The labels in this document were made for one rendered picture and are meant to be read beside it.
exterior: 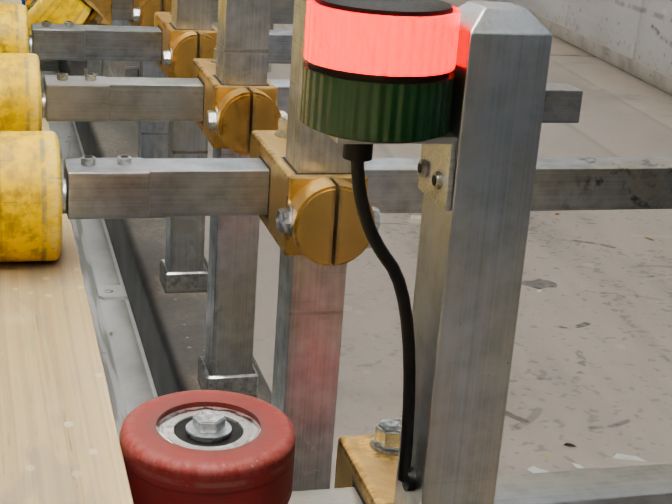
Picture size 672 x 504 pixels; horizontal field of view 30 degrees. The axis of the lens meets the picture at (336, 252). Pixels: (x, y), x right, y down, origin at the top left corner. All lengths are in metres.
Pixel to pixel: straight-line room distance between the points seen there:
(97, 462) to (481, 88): 0.23
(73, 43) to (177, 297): 0.27
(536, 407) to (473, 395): 2.22
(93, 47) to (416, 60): 0.82
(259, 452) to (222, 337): 0.50
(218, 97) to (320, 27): 0.51
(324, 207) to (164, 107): 0.32
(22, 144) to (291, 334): 0.20
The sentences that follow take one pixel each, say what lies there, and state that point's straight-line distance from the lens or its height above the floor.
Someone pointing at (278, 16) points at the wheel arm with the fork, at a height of 0.94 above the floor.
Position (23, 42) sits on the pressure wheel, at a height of 0.95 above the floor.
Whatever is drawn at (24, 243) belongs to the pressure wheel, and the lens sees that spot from 0.77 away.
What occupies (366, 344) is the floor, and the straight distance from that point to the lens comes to 2.98.
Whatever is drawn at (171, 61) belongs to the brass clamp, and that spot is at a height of 0.94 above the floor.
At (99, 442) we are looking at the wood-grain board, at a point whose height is 0.90.
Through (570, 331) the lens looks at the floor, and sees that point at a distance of 3.20.
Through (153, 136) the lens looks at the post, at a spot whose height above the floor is 0.80.
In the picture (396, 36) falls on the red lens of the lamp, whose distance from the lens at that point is 0.47.
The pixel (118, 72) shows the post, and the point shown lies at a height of 0.77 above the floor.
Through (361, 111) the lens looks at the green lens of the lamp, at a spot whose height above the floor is 1.07.
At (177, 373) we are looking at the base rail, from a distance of 1.13.
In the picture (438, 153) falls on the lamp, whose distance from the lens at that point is 0.51.
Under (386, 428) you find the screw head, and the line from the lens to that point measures 0.64.
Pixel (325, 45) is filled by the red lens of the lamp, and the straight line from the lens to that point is 0.48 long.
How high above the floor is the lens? 1.17
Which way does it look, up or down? 19 degrees down
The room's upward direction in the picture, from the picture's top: 4 degrees clockwise
